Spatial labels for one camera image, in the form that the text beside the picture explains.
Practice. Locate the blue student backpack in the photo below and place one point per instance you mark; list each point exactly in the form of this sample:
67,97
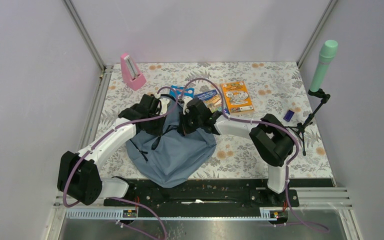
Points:
171,158

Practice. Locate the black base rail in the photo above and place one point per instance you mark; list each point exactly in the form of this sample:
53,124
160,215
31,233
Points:
208,198

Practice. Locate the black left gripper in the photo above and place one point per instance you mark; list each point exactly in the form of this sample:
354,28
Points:
158,131

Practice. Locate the blue treehouse book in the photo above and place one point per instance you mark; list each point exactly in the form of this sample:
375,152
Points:
213,100

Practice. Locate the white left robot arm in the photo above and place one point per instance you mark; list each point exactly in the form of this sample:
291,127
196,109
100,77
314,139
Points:
79,177

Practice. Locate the floral tablecloth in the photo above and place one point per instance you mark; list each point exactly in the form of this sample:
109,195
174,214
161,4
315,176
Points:
273,87

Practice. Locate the pink metronome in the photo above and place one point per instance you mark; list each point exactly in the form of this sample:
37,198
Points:
131,75

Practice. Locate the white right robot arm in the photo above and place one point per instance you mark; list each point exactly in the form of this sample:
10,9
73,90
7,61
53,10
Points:
272,140

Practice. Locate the orange book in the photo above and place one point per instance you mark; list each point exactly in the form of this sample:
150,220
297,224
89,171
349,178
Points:
237,97

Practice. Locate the purple toy brick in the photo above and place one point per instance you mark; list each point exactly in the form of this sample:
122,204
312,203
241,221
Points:
289,115

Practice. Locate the blue round package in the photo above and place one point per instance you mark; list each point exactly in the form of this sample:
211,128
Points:
188,92

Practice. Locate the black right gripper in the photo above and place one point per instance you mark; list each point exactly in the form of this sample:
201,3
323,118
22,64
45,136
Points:
183,129

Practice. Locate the mint green microphone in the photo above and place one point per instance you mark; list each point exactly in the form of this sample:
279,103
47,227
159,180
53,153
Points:
326,54

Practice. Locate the black tripod stand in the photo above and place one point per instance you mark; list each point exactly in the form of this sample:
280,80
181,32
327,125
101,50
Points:
300,129

